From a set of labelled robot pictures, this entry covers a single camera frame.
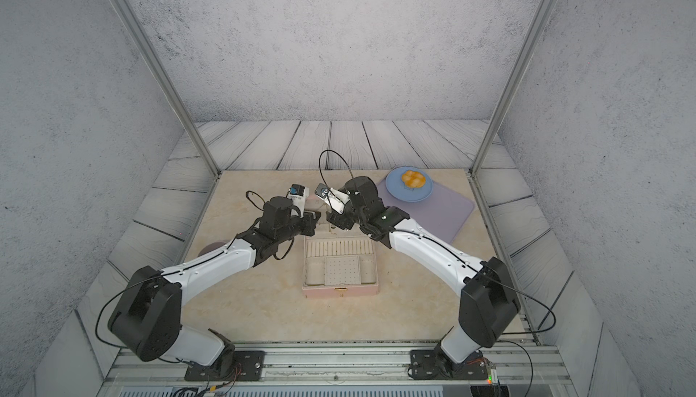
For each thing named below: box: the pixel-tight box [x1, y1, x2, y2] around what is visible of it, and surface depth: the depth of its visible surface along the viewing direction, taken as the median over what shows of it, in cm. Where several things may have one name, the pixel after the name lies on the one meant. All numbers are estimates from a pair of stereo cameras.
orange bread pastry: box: [400, 169, 426, 189], surface depth 116 cm
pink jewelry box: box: [301, 234, 379, 300], surface depth 87 cm
